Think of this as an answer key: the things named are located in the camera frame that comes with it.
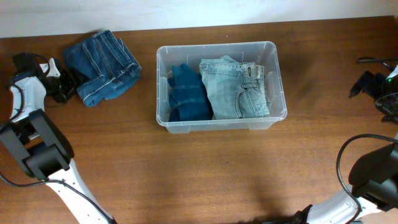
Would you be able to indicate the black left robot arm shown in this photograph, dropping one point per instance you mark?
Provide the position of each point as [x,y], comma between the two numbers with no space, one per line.
[36,144]

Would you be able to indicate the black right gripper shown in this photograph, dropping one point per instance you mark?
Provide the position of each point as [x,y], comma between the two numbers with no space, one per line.
[374,81]

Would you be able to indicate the clear plastic storage container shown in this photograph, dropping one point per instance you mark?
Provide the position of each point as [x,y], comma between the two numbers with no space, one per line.
[262,53]

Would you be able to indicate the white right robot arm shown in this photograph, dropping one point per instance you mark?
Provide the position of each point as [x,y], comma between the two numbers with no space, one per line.
[372,181]

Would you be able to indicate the light blue jeans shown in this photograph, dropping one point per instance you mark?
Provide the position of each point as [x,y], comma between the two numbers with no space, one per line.
[235,90]

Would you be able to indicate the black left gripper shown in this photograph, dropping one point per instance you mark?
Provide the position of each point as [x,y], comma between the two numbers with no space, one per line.
[74,78]

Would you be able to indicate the dark blue garment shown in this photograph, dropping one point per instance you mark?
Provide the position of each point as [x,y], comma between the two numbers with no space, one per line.
[188,97]

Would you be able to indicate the dark blue jeans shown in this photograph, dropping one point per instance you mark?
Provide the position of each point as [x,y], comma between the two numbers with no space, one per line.
[107,65]

